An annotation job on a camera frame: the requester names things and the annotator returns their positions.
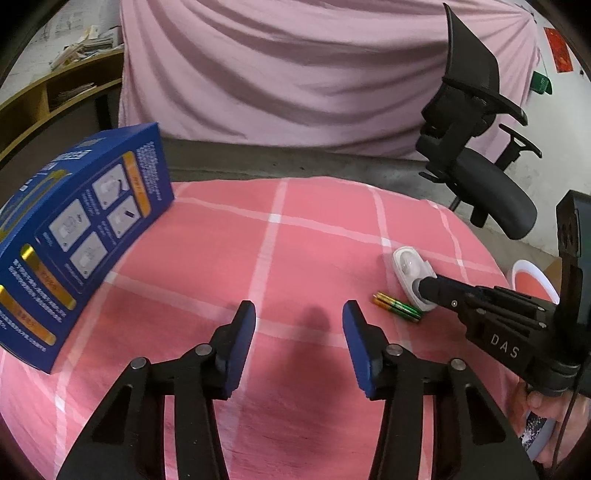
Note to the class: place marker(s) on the black office chair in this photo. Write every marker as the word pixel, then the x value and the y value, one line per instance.
pixel 466 149

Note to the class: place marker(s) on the pink checked tablecloth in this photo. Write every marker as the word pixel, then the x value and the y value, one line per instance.
pixel 298 249

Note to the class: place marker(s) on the wooden low shelf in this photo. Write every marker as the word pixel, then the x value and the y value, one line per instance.
pixel 33 109

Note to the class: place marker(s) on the pink hanging sheet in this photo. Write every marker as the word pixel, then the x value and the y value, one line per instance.
pixel 344 76

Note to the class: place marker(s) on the red white trash bin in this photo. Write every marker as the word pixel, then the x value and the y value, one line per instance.
pixel 526 278

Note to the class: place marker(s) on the green gold battery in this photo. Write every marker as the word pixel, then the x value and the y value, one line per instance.
pixel 402 310
pixel 390 299

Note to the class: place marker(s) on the person's right hand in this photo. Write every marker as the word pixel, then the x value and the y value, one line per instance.
pixel 551 408

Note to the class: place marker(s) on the stack of papers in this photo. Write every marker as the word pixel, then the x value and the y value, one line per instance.
pixel 91 43

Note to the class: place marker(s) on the blue product box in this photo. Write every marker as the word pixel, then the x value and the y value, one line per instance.
pixel 66 228

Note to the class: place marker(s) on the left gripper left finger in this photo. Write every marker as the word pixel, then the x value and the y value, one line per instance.
pixel 124 437

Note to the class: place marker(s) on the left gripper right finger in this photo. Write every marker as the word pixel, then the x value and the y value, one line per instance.
pixel 472 437

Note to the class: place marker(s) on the green dustpan on wall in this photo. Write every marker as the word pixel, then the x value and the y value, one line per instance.
pixel 541 84

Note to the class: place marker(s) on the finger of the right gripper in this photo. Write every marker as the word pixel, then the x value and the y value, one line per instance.
pixel 450 294

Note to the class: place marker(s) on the red paper wall poster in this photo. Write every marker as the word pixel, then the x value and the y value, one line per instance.
pixel 559 49

